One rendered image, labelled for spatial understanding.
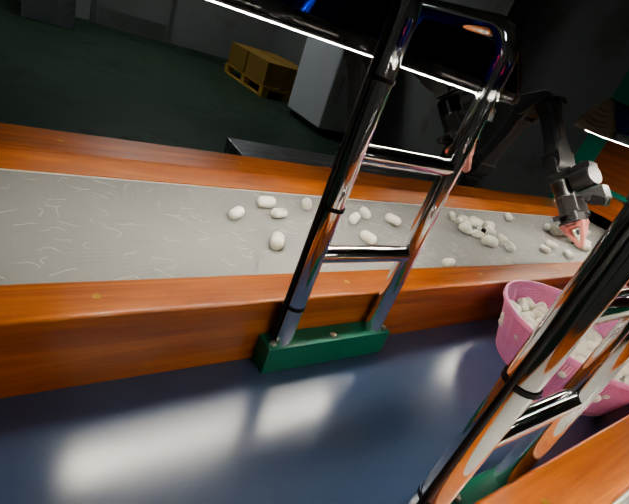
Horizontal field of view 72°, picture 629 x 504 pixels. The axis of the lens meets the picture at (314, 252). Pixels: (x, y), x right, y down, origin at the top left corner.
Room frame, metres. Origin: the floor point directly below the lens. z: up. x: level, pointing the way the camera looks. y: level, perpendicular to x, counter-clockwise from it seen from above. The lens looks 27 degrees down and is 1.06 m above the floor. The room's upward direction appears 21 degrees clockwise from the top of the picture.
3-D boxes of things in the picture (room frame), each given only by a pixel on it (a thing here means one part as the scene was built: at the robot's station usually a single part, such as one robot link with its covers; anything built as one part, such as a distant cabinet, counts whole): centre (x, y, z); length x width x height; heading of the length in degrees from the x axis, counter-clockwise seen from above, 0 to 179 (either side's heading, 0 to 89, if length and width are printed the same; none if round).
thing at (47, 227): (0.99, -0.33, 0.73); 1.81 x 0.30 x 0.02; 131
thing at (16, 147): (1.15, -0.19, 0.67); 1.81 x 0.12 x 0.19; 131
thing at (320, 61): (5.25, 0.45, 0.71); 0.79 x 0.65 x 1.41; 39
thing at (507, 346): (0.65, -0.46, 0.72); 0.27 x 0.27 x 0.10
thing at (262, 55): (6.34, 1.47, 0.21); 1.22 x 0.89 x 0.43; 39
